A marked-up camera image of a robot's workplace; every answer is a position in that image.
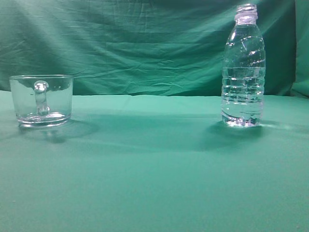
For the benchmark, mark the clear plastic water bottle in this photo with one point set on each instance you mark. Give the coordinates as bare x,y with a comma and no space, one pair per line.
244,70

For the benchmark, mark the green table cloth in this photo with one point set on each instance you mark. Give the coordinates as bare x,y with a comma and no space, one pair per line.
156,164

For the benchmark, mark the green backdrop cloth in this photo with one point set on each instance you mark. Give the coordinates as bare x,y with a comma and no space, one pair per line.
118,47

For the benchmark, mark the clear glass mug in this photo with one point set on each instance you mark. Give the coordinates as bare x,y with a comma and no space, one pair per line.
42,100

